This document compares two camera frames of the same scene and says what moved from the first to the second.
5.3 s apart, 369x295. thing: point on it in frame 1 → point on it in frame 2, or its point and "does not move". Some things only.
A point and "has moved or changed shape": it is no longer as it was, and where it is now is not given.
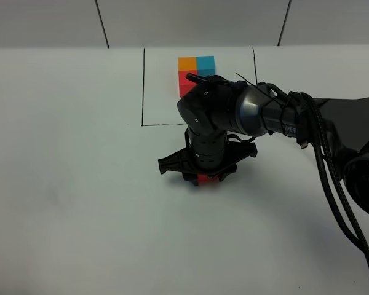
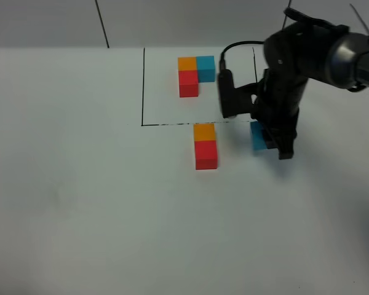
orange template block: (187, 63) does not move
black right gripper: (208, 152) → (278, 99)
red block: (205, 180) has moved or changed shape
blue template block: (206, 65) does not move
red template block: (186, 85) does not move
